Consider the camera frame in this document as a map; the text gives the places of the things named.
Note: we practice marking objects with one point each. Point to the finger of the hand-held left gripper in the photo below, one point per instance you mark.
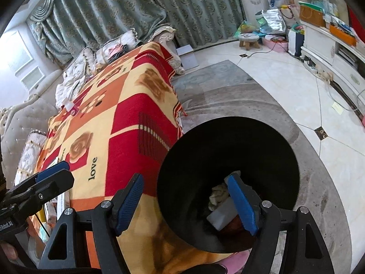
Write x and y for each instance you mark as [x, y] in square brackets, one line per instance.
[52, 169]
[48, 187]

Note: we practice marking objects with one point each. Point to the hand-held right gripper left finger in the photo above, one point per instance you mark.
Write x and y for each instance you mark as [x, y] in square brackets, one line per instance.
[129, 202]

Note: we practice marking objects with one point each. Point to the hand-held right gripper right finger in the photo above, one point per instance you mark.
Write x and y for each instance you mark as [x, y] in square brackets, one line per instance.
[242, 202]

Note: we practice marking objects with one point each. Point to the black trash bin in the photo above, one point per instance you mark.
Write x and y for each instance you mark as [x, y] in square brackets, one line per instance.
[199, 154]

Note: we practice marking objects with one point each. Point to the person's left hand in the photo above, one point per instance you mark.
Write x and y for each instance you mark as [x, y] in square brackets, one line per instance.
[7, 251]

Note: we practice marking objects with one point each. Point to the white blue medicine box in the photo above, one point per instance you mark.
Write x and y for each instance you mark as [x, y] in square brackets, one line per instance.
[62, 202]

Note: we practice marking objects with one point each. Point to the plain white box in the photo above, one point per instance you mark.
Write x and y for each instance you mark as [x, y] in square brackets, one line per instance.
[223, 214]

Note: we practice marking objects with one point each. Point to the crumpled beige tissue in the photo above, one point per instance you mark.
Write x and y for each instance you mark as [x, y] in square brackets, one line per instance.
[218, 195]

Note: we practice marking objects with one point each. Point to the striped lace pillow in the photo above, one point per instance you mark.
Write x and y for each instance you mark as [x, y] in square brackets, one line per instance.
[28, 151]

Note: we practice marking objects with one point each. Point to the cream tufted sofa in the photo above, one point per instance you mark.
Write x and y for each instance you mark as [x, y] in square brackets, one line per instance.
[28, 114]

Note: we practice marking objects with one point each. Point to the white bottle pink label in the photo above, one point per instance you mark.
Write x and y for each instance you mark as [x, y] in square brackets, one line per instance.
[70, 107]

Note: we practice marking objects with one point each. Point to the white crumpled cloth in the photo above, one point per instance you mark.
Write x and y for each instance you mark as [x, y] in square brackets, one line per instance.
[67, 87]

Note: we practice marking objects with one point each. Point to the red orange printed blanket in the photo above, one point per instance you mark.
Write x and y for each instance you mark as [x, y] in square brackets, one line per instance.
[128, 105]

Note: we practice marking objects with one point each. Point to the cream embroidered pillow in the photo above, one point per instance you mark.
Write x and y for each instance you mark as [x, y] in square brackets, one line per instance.
[81, 61]

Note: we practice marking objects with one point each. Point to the grey round rug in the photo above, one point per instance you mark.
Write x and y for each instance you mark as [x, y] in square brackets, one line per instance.
[228, 91]

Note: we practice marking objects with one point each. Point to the floral pillow with fringe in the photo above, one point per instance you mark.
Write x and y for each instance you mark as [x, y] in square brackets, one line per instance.
[111, 51]

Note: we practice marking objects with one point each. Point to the yellow paper note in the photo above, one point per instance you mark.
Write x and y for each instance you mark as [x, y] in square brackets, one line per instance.
[337, 107]

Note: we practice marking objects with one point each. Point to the pink folded clothes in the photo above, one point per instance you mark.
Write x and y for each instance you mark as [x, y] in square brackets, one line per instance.
[118, 48]

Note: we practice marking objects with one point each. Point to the white power strip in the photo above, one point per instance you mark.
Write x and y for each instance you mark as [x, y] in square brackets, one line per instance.
[310, 65]

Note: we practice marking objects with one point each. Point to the white cardboard box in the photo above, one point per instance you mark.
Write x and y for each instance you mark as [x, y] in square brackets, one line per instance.
[186, 55]

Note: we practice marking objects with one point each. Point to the pink basin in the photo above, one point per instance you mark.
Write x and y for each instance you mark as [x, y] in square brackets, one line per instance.
[275, 45]

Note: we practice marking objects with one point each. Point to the small wooden stool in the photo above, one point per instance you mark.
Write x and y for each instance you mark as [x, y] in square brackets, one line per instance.
[249, 38]

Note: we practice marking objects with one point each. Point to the white and navy shopping bag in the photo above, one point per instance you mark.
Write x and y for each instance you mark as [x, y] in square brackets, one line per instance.
[295, 41]

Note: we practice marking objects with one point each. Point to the colourful plastic bag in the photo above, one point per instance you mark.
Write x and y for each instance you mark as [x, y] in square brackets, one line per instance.
[245, 28]

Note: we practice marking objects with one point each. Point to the white TV cabinet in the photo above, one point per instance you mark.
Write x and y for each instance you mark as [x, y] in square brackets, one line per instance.
[319, 42]

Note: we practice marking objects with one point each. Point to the silver insulated bag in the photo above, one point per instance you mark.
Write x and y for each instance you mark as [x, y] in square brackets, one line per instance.
[273, 20]

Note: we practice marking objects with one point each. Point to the orange box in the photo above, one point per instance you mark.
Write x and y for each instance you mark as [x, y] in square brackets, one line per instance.
[342, 34]

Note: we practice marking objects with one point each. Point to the brown paper gift bag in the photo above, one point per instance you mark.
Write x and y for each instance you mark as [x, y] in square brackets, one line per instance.
[310, 15]

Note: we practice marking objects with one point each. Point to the green patterned curtain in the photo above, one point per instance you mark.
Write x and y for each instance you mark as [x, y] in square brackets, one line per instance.
[185, 5]

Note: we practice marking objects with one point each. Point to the red cloth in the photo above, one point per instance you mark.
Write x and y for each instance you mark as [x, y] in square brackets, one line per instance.
[356, 21]

